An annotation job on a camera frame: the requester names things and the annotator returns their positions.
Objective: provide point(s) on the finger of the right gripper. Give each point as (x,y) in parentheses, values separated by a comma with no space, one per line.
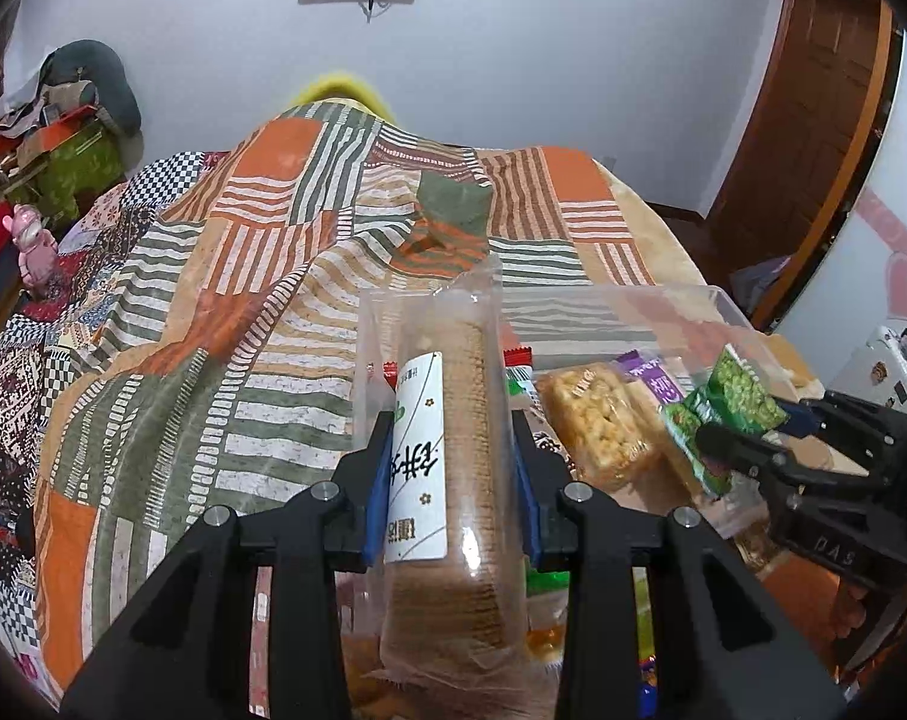
(774,468)
(864,432)

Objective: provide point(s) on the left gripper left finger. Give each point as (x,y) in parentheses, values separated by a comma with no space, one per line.
(181,647)

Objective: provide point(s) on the green pea snack bag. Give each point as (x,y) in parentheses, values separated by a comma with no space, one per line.
(733,396)

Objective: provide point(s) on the purple cracker pack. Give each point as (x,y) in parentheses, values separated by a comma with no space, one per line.
(651,372)

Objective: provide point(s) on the yellow puffed snack bag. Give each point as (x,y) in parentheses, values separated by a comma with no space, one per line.
(607,438)

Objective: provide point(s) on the round cracker tube pack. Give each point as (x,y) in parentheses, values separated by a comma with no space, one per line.
(455,626)

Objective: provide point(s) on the red white snack bag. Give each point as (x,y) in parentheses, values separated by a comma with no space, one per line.
(518,367)

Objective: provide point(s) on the clear plastic storage bin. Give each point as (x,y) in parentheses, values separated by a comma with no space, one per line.
(451,478)

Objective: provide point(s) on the patchwork orange bed blanket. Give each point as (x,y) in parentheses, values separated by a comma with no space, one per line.
(199,345)

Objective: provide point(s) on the wooden door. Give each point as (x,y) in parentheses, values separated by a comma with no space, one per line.
(805,149)

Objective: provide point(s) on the pink plush toy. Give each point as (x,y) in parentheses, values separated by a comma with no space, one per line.
(37,249)

